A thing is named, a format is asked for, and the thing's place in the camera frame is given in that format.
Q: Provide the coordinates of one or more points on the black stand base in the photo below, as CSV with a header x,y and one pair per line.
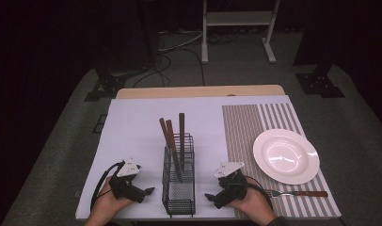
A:
x,y
106,86
319,84

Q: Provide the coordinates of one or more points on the person's left hand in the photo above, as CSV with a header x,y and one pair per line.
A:
x,y
104,204

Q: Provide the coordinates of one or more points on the brown chopsticks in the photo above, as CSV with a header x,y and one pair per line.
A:
x,y
164,132

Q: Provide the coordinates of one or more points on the person's right hand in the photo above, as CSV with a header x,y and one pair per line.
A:
x,y
255,204

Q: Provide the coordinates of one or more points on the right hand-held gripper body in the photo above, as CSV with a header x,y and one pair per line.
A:
x,y
231,188

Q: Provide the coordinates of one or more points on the striped grey placemat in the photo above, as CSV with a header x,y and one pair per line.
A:
x,y
242,132

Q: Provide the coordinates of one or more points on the white table cover sheet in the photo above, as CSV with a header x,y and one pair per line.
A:
x,y
135,132

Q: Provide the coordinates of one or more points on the white round plate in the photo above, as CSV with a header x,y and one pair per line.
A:
x,y
286,156

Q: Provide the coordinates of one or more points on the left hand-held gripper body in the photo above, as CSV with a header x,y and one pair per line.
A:
x,y
127,188

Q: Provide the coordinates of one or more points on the white metal stand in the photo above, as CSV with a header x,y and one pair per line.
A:
x,y
239,18

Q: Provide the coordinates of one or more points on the wooden table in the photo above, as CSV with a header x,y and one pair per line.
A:
x,y
198,92

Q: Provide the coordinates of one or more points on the dark floor frame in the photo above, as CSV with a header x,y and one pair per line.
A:
x,y
100,124

